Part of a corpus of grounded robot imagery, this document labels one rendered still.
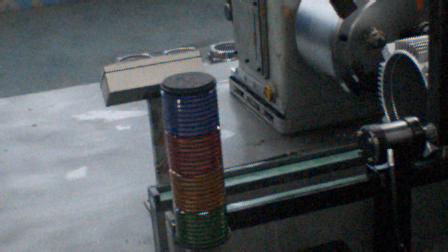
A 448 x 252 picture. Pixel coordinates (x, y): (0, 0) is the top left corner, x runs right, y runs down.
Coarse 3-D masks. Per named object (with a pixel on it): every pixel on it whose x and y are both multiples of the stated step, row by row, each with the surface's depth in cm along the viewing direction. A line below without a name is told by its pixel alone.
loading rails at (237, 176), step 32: (288, 160) 141; (320, 160) 141; (352, 160) 141; (416, 160) 146; (160, 192) 135; (256, 192) 137; (288, 192) 131; (320, 192) 129; (352, 192) 131; (416, 192) 135; (160, 224) 133; (256, 224) 127; (288, 224) 129; (320, 224) 131; (352, 224) 133; (416, 224) 137
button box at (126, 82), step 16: (112, 64) 143; (128, 64) 143; (144, 64) 144; (160, 64) 145; (176, 64) 145; (192, 64) 146; (112, 80) 142; (128, 80) 143; (144, 80) 143; (160, 80) 144; (112, 96) 143; (128, 96) 145
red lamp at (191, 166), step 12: (216, 132) 91; (168, 144) 92; (180, 144) 91; (192, 144) 90; (204, 144) 91; (216, 144) 92; (168, 156) 93; (180, 156) 91; (192, 156) 91; (204, 156) 91; (216, 156) 92; (180, 168) 92; (192, 168) 91; (204, 168) 91; (216, 168) 92
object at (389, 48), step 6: (384, 48) 141; (390, 48) 140; (384, 54) 141; (426, 66) 129; (426, 72) 130; (426, 78) 130; (384, 120) 146; (426, 144) 133; (426, 150) 134; (432, 150) 133; (438, 150) 133; (426, 156) 135
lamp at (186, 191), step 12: (180, 180) 92; (192, 180) 92; (204, 180) 92; (216, 180) 93; (180, 192) 93; (192, 192) 92; (204, 192) 92; (216, 192) 93; (180, 204) 94; (192, 204) 93; (204, 204) 93; (216, 204) 94
